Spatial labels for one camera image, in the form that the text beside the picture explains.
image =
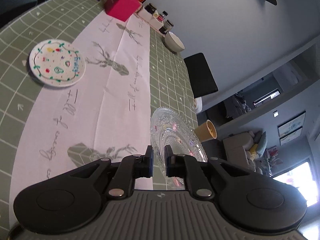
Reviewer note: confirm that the framed picture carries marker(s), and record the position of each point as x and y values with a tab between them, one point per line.
291	123
291	136

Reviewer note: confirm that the glass plate with coloured dots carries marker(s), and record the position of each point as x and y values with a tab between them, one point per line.
175	130

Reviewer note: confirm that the pink box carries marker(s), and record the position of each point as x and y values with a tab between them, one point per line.
122	5

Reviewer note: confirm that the white painted plate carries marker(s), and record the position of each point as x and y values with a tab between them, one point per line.
57	62

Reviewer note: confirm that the cream ceramic bowl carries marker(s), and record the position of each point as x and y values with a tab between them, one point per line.
173	42

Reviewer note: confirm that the white cloth bundle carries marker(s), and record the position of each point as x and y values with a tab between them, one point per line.
198	105

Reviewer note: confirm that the black chair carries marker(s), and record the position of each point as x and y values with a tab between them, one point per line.
200	75

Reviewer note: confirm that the yellow cup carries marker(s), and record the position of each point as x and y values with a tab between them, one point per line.
203	132

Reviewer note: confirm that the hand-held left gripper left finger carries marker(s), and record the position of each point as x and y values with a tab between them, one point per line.
150	160

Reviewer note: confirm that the white holder box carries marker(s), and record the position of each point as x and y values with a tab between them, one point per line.
145	13
156	23

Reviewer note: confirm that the beige sofa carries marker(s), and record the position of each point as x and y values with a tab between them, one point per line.
235	150

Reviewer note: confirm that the white deer-print table runner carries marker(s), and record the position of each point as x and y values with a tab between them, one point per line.
87	105

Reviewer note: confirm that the small red-label bottle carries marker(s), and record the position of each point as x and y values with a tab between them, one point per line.
162	17

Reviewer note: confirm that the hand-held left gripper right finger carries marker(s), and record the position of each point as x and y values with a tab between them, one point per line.
167	162

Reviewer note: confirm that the dark glass jar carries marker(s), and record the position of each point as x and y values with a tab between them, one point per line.
150	8
167	25

